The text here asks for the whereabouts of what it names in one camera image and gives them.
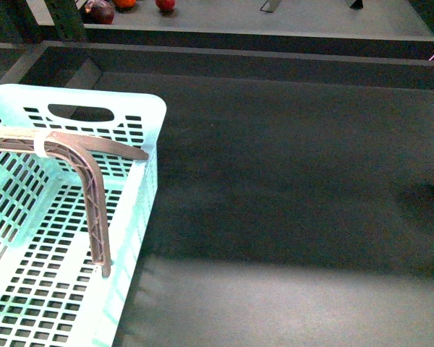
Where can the light blue plastic basket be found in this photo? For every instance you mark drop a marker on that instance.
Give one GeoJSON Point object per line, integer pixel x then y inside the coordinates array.
{"type": "Point", "coordinates": [51, 292]}

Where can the red apple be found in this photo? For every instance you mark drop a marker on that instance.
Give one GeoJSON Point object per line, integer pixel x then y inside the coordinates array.
{"type": "Point", "coordinates": [165, 5]}

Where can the dark purple apple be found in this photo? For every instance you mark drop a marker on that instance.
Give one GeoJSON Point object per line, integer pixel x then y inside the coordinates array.
{"type": "Point", "coordinates": [99, 12]}

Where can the black lower display tray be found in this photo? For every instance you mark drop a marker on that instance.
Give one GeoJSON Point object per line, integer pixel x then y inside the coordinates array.
{"type": "Point", "coordinates": [295, 197]}

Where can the black display tray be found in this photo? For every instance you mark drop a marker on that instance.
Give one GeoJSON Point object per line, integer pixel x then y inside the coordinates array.
{"type": "Point", "coordinates": [295, 197]}
{"type": "Point", "coordinates": [383, 29]}

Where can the black shelf divider left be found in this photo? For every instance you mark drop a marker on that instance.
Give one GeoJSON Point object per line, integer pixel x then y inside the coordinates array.
{"type": "Point", "coordinates": [269, 6]}

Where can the black shelf divider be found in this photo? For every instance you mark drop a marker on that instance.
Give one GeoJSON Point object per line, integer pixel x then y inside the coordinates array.
{"type": "Point", "coordinates": [354, 4]}
{"type": "Point", "coordinates": [269, 6]}

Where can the white zip tie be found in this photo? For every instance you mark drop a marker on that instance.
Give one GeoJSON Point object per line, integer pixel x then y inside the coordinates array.
{"type": "Point", "coordinates": [42, 143]}

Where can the orange fruit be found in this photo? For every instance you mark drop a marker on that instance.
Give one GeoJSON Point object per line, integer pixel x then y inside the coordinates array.
{"type": "Point", "coordinates": [124, 4]}

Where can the black upper display tray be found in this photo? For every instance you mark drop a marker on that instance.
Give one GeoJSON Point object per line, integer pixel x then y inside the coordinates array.
{"type": "Point", "coordinates": [383, 29]}

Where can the black shelf divider right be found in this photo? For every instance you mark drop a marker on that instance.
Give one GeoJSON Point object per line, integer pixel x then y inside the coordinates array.
{"type": "Point", "coordinates": [354, 4]}

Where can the black perforated rack post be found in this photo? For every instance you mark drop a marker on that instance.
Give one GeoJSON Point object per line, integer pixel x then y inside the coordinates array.
{"type": "Point", "coordinates": [67, 20]}

